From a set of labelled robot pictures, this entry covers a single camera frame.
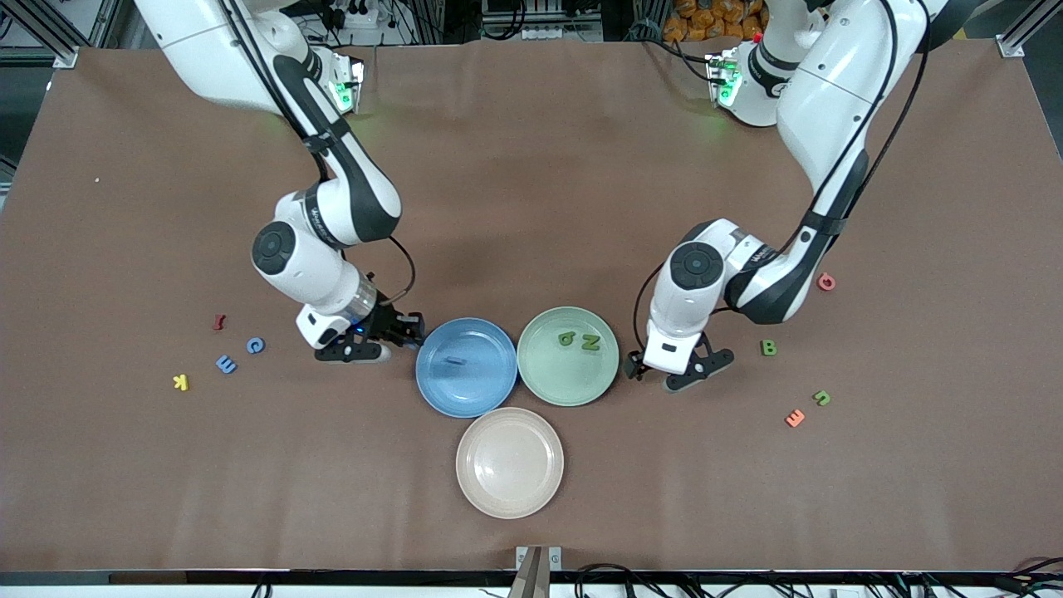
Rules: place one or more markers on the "green foam letter N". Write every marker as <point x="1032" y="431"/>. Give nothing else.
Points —
<point x="590" y="343"/>

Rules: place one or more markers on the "green foam letter p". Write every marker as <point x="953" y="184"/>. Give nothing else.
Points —
<point x="572" y="333"/>

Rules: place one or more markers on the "blue foam letter c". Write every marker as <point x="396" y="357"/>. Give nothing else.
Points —
<point x="256" y="339"/>

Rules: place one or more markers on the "green foam letter B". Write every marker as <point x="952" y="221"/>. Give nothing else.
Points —
<point x="765" y="347"/>

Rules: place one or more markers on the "blue foam letter E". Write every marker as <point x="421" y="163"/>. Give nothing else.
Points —
<point x="226" y="364"/>

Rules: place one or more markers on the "green foam letter u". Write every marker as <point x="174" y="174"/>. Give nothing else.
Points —
<point x="826" y="398"/>

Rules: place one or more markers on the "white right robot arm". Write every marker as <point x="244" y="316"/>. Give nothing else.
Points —
<point x="349" y="191"/>

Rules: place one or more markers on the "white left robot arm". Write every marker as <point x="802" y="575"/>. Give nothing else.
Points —
<point x="830" y="100"/>

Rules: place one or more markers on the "green plate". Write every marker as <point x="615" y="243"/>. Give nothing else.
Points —
<point x="556" y="374"/>

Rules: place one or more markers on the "blue plate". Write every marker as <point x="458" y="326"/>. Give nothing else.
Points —
<point x="465" y="386"/>

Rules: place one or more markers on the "beige plate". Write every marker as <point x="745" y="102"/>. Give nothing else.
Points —
<point x="509" y="463"/>

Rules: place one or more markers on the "orange foam letter E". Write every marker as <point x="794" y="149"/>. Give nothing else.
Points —
<point x="795" y="419"/>

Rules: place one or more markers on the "brown table cover sheet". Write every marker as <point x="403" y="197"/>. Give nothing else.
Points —
<point x="531" y="208"/>

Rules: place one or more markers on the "pink letter O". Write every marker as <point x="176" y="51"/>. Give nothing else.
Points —
<point x="826" y="288"/>

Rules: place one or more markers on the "white power strip with plugs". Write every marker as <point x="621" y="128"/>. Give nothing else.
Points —
<point x="357" y="15"/>

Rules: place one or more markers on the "long white power strip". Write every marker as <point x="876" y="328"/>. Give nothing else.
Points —
<point x="552" y="33"/>

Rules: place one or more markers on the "bag of oranges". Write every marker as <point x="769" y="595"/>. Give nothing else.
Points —
<point x="706" y="21"/>

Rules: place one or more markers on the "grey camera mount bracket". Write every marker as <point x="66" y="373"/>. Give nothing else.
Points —
<point x="538" y="573"/>

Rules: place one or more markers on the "aluminium frame profile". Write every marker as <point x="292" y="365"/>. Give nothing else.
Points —
<point x="65" y="56"/>
<point x="1015" y="43"/>

